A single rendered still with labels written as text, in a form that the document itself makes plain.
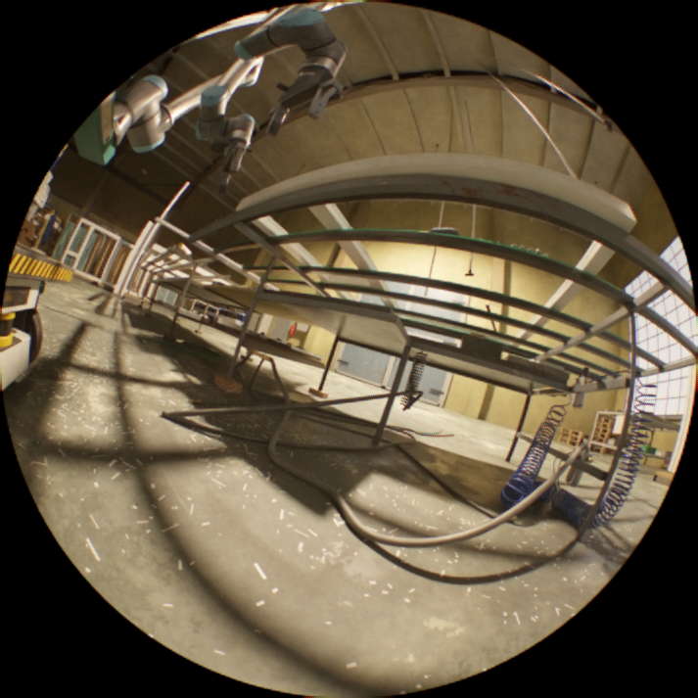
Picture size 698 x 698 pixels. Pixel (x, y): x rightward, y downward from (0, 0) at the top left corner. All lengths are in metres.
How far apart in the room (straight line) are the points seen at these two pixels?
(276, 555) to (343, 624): 0.16
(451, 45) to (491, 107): 2.27
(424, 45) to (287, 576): 8.43
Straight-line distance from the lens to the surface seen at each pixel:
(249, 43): 0.74
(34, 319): 0.86
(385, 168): 0.66
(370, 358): 7.28
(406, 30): 8.15
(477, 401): 6.58
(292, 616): 0.36
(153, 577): 0.38
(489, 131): 8.67
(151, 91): 1.03
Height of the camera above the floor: 0.34
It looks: 5 degrees up
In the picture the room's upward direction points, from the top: 18 degrees clockwise
